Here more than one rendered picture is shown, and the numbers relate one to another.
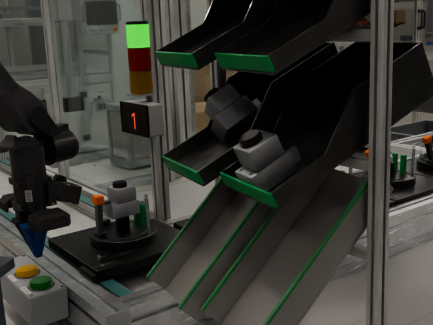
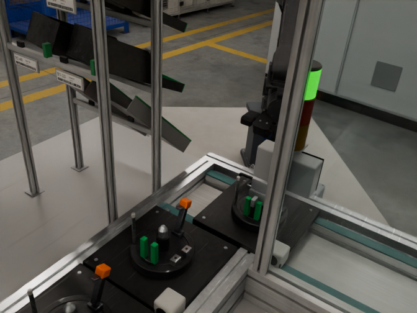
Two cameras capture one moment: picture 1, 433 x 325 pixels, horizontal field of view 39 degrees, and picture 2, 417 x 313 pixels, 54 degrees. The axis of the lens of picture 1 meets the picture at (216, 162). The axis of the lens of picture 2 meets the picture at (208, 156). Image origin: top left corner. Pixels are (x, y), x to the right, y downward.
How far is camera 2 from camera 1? 1.94 m
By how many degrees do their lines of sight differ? 130
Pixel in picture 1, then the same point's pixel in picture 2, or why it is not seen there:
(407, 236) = not seen: outside the picture
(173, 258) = (179, 138)
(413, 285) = (8, 279)
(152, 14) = (296, 59)
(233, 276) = not seen: hidden behind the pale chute
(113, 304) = (211, 158)
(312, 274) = not seen: hidden behind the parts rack
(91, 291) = (234, 169)
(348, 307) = (75, 243)
